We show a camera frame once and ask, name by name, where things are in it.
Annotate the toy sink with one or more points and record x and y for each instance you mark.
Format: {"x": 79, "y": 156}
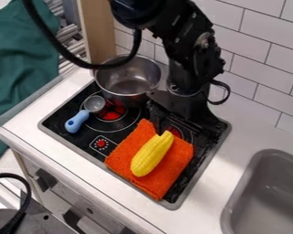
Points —
{"x": 267, "y": 195}

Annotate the silver pot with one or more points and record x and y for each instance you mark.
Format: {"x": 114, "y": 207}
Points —
{"x": 128, "y": 80}

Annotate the yellow toy corn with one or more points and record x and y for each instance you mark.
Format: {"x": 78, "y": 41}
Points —
{"x": 151, "y": 155}

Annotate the toy stove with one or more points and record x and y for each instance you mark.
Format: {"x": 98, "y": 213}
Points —
{"x": 73, "y": 117}

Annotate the orange cloth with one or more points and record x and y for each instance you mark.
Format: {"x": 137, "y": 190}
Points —
{"x": 169, "y": 170}

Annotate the green cloth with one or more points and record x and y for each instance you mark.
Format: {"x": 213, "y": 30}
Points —
{"x": 18, "y": 61}

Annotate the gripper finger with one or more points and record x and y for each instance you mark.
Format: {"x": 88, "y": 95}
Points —
{"x": 160, "y": 120}

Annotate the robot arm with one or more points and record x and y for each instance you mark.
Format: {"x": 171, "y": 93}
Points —
{"x": 186, "y": 39}

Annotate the wooden post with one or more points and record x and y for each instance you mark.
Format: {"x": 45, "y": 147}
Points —
{"x": 96, "y": 30}

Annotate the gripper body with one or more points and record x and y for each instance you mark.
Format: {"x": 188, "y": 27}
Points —
{"x": 185, "y": 105}

